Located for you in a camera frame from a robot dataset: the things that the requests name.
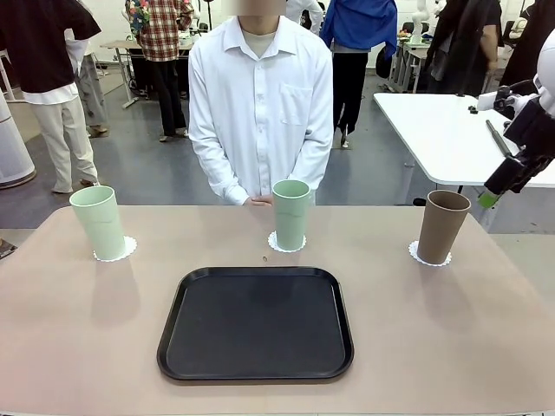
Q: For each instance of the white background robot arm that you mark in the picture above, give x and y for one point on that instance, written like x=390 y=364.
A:
x=419 y=19

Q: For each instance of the wooden background desk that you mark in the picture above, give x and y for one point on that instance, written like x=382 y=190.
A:
x=121 y=44

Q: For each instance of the person in grey trousers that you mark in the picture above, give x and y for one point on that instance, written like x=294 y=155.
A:
x=93 y=95

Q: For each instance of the white paper doily coaster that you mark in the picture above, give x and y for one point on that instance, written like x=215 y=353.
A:
x=413 y=252
x=131 y=247
x=271 y=242

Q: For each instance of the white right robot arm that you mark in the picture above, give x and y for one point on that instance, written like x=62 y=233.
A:
x=548 y=56

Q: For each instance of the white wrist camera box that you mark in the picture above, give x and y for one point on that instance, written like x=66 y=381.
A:
x=524 y=104

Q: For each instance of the black hanging coat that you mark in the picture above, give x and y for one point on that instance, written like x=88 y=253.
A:
x=522 y=39

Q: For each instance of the person's left forearm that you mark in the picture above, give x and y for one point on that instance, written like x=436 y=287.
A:
x=314 y=156

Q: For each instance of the person's right hand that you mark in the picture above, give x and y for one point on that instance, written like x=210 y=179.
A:
x=262 y=201

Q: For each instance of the black metal rod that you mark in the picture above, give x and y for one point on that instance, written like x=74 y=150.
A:
x=496 y=134

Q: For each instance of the small black clamp piece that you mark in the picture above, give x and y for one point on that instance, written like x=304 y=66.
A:
x=472 y=109

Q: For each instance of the person's right forearm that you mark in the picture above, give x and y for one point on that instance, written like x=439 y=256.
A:
x=217 y=169

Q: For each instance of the light green plastic cup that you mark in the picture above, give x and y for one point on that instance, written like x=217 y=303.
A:
x=102 y=229
x=291 y=216

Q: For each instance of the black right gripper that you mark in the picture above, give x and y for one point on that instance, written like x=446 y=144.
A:
x=533 y=128

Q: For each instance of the person in black clothes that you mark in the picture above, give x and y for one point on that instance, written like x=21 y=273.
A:
x=464 y=43

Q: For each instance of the black plastic serving tray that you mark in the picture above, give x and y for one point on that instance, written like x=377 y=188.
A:
x=260 y=329

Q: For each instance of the grey background desks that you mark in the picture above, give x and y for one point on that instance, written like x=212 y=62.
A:
x=412 y=56

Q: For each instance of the brown plastic cup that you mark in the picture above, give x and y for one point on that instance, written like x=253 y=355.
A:
x=442 y=229

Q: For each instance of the background person in white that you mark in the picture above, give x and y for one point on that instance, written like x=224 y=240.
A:
x=310 y=13

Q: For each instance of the person in white shirt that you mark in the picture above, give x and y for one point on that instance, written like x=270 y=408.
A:
x=260 y=108

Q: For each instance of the person in plaid shirt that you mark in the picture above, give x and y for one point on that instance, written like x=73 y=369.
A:
x=162 y=34

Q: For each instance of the person in black top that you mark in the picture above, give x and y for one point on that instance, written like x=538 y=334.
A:
x=43 y=52

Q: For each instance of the white folding table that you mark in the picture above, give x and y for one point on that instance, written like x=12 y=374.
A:
x=433 y=130

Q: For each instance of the person in blue jacket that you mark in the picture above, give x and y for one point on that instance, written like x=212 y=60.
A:
x=360 y=26

